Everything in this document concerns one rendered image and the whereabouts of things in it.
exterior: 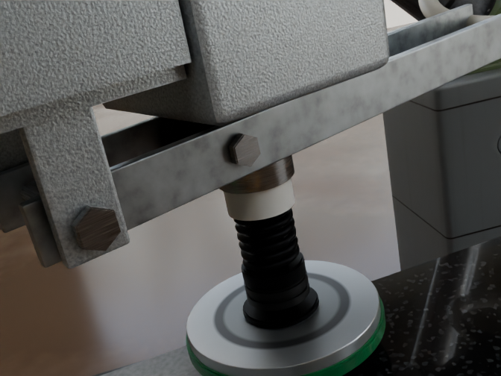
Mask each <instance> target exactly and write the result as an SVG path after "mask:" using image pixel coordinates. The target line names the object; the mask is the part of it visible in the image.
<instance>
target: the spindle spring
mask: <svg viewBox="0 0 501 376"><path fill-rule="evenodd" d="M280 218H281V219H280ZM278 219H280V220H278ZM233 220H234V222H235V223H236V225H235V228H236V231H237V238H238V240H239V247H240V249H241V256H242V258H243V261H242V262H243V264H244V266H245V268H246V269H248V270H251V271H254V272H269V271H274V270H276V269H280V268H282V267H284V266H287V265H288V264H290V263H291V262H292V261H293V260H295V258H296V257H297V256H298V255H299V251H300V249H299V245H298V244H297V242H298V239H297V236H296V228H295V226H294V218H293V211H292V209H291V208H290V209H289V210H287V211H286V212H284V213H282V214H280V215H278V216H274V217H271V218H268V219H261V220H256V221H242V220H237V219H233ZM276 220H278V221H276ZM273 221H276V222H274V223H271V224H269V225H264V224H268V223H270V222H273ZM257 225H264V226H261V227H255V228H249V227H248V226H257ZM278 229H280V230H278ZM276 230H278V231H276ZM273 231H276V232H274V233H272V234H268V233H270V232H273ZM262 234H268V235H264V236H256V235H262ZM283 237H284V238H283ZM281 238H282V239H281ZM279 239H281V240H279ZM276 240H279V241H276ZM274 241H276V242H274ZM270 242H273V243H271V244H267V245H261V244H266V243H270ZM252 245H259V246H252ZM283 247H284V248H283ZM281 248H282V249H281ZM278 249H280V250H279V251H276V250H278ZM272 251H275V252H273V253H270V254H264V253H268V252H272ZM255 254H262V255H255ZM287 255H288V256H287ZM283 257H284V258H283ZM281 258H282V259H281ZM279 259H281V260H279ZM275 260H278V261H275ZM271 261H275V262H273V263H267V262H271ZM255 263H266V264H255Z"/></svg>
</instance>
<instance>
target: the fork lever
mask: <svg viewBox="0 0 501 376"><path fill-rule="evenodd" d="M471 15H473V5H472V4H464V5H462V6H460V7H456V8H453V9H452V10H448V11H445V12H443V13H439V14H437V15H434V16H431V17H429V18H426V19H423V20H421V21H418V22H415V23H412V24H410V25H407V26H404V27H402V28H398V29H396V30H393V31H389V32H388V46H389V53H390V55H389V59H388V62H387V63H386V64H385V65H384V66H383V67H381V68H380V69H378V70H375V71H372V72H369V73H367V74H364V75H361V76H359V77H356V78H353V79H350V80H348V81H344V82H342V83H340V84H336V85H334V86H331V87H327V88H325V89H323V90H319V91H317V92H315V93H311V94H308V95H305V96H303V97H300V98H297V99H295V100H292V101H288V102H286V103H284V104H280V105H278V106H276V107H272V108H269V109H267V110H264V111H261V112H259V113H255V114H253V115H250V116H247V117H245V118H242V119H239V120H236V121H234V122H231V123H228V124H226V125H222V126H217V125H216V126H214V127H211V128H208V129H206V130H204V131H201V132H199V133H196V134H193V135H191V136H189V137H186V138H183V139H181V140H178V141H176V142H173V143H171V144H168V145H165V146H163V141H162V137H161V134H160V128H161V127H163V126H166V125H169V124H171V123H174V122H178V121H180V120H177V119H168V118H163V117H158V116H154V117H152V118H150V119H146V120H144V121H141V122H137V123H136V124H133V125H129V126H127V127H125V128H121V129H118V130H117V131H113V132H110V133H108V134H105V135H102V136H101V140H102V142H103V146H104V150H105V153H106V156H107V161H108V163H109V167H110V171H111V175H112V177H113V182H114V185H115V188H116V192H117V196H118V198H119V203H120V206H121V209H122V213H123V217H124V219H125V224H126V227H127V230H130V229H132V228H135V227H136V226H138V225H141V224H143V223H145V222H147V221H150V220H152V219H154V218H156V217H158V216H161V215H163V214H164V213H167V212H169V211H171V210H173V209H175V208H177V207H180V206H182V205H184V204H186V203H189V202H190V201H193V200H195V199H196V198H200V197H201V196H203V195H206V194H208V193H210V192H212V191H214V190H216V189H219V188H221V187H223V186H226V185H228V184H230V183H232V182H234V181H237V180H238V179H240V178H243V177H245V176H247V175H249V174H251V173H253V172H256V171H258V170H260V169H262V168H265V167H266V166H269V165H271V164H272V163H276V162H277V161H279V160H282V159H284V158H286V157H288V156H290V155H292V154H295V153H297V152H299V151H302V150H304V149H305V148H308V147H310V146H312V145H314V144H316V143H318V142H321V141H323V140H325V139H327V138H329V137H332V136H334V135H336V134H338V133H341V132H342V131H345V130H347V129H348V128H352V127H353V126H355V125H358V124H360V123H362V122H364V121H366V120H369V119H371V118H373V117H375V116H378V115H379V114H381V113H384V112H385V111H388V110H390V109H392V108H394V107H397V106H399V105H401V104H403V103H405V102H407V101H410V100H412V99H413V98H417V97H418V96H420V95H423V94H424V93H427V92H429V91H431V90H433V89H436V88H438V87H440V86H442V85H445V84H447V83H449V82H451V81H454V80H455V79H457V78H460V77H461V76H464V75H466V74H468V73H470V72H473V71H475V70H477V69H479V68H481V67H483V66H486V65H488V64H489V63H493V62H494V61H496V60H499V59H500V58H501V14H498V15H496V16H493V17H491V18H488V19H485V20H483V21H481V22H477V23H476V24H473V25H470V26H467V27H466V24H467V20H468V18H469V17H470V16H471ZM24 225H26V227H27V229H28V233H29V235H30V237H31V241H32V243H33V245H34V248H35V251H36V253H37V256H38V258H39V261H40V263H41V264H42V265H43V266H44V267H45V268H48V267H49V266H52V265H54V264H56V263H59V262H60V261H62V260H61V258H60V254H59V251H58V248H57V244H56V242H55V239H54V235H53V233H52V230H51V226H50V224H49V221H48V217H47V215H46V212H45V208H44V206H43V203H42V199H41V197H40V193H39V190H38V188H37V184H36V181H35V179H34V175H33V172H32V170H31V166H30V163H29V162H27V163H24V164H22V165H19V166H16V167H13V168H11V169H8V170H5V171H3V172H0V229H1V230H2V231H3V232H4V233H7V232H10V231H12V230H15V229H17V228H20V227H22V226H24ZM71 226H72V230H73V232H74V235H75V238H76V240H77V243H78V247H80V248H82V249H86V250H96V251H106V250H107V249H108V248H109V246H110V245H111V244H112V242H113V241H114V240H115V238H116V237H117V236H118V235H119V234H120V232H121V230H120V227H119V223H118V220H117V218H116V214H115V211H114V210H113V209H111V208H109V207H98V206H92V205H87V206H86V207H85V208H84V209H83V210H82V212H81V213H80V214H79V216H78V217H77V218H76V219H75V220H74V221H73V223H72V224H71Z"/></svg>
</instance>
